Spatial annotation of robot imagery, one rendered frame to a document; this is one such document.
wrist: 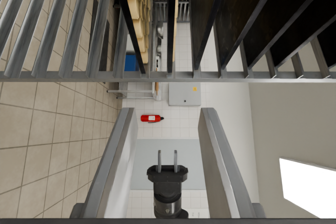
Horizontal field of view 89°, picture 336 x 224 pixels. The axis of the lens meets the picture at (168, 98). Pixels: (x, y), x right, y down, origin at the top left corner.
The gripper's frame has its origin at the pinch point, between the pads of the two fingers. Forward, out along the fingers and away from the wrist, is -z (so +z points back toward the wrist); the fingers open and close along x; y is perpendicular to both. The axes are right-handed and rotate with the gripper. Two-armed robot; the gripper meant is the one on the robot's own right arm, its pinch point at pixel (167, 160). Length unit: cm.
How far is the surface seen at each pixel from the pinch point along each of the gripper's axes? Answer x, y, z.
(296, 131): 187, -188, 64
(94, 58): -26.3, -15.2, -31.0
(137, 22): -7.4, 3.3, -38.8
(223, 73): 19.4, -12.1, -25.7
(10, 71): -54, -12, -26
